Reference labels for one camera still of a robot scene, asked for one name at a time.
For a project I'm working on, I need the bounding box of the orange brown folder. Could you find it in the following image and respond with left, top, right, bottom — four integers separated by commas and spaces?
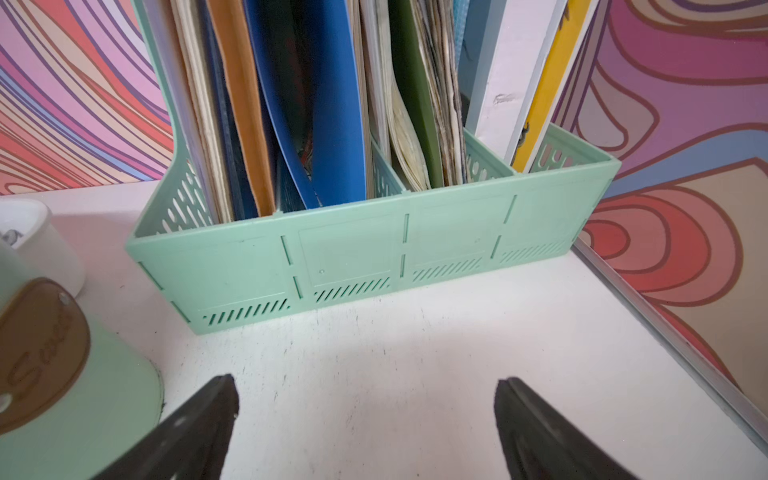
207, 1, 276, 217

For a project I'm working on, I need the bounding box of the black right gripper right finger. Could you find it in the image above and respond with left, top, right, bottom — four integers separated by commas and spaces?
494, 377, 635, 479

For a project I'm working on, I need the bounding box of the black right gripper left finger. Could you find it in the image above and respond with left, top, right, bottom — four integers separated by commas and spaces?
95, 374, 239, 479

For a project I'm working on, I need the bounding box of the white plastic storage box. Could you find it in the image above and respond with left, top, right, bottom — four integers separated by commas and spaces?
1, 198, 86, 297

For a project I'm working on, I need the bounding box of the blue folder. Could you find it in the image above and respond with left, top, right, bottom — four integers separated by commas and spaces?
243, 1, 369, 209

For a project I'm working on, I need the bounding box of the green plastic file organizer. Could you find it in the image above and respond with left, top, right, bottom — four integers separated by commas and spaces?
126, 1, 620, 334

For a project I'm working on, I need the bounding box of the dark green folder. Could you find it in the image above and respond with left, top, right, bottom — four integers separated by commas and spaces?
388, 0, 444, 188

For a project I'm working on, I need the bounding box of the green ceramic pen cup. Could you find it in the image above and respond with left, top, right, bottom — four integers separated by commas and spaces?
1, 244, 164, 479

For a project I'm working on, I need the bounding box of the white book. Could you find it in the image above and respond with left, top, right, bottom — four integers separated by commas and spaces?
459, 0, 567, 163

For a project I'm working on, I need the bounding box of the yellow spine book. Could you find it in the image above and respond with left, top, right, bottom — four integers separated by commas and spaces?
512, 0, 598, 173

